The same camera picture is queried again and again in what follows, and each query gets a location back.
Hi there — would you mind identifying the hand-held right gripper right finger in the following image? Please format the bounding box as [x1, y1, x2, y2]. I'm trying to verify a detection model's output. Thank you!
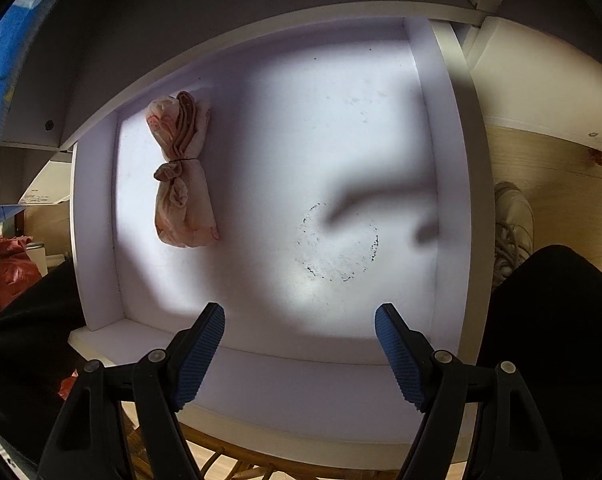
[374, 303, 566, 480]

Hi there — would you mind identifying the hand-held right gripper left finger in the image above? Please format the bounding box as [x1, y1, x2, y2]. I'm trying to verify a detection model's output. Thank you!
[36, 302, 226, 480]

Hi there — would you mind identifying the pink floral cloth bundle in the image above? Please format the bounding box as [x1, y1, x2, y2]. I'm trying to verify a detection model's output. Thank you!
[146, 91, 222, 248]

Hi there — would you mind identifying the white drawer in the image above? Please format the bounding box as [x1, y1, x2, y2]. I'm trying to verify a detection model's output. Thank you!
[68, 16, 496, 461]

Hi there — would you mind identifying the rattan chair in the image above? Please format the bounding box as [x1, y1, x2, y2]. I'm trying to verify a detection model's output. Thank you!
[121, 405, 416, 480]

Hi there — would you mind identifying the person's right leg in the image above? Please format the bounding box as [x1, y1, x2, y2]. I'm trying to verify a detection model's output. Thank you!
[473, 244, 602, 480]

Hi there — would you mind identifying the white shoe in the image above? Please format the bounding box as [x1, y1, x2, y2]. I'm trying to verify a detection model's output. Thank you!
[492, 181, 536, 291]

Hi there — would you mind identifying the blue plaid bed sheet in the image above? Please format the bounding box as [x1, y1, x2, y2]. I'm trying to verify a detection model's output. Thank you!
[0, 0, 64, 233]

